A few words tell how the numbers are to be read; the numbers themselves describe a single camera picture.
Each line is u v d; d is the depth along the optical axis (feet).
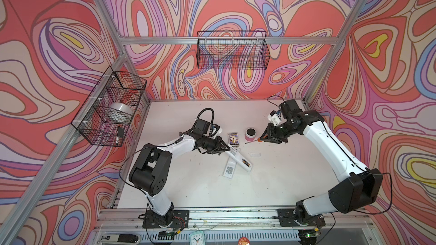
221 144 2.64
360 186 1.31
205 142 2.51
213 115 2.70
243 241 2.26
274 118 2.42
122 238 2.25
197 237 2.22
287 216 2.40
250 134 3.14
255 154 3.08
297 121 1.80
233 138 3.23
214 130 2.64
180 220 2.37
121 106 2.42
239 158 2.82
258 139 2.53
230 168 2.85
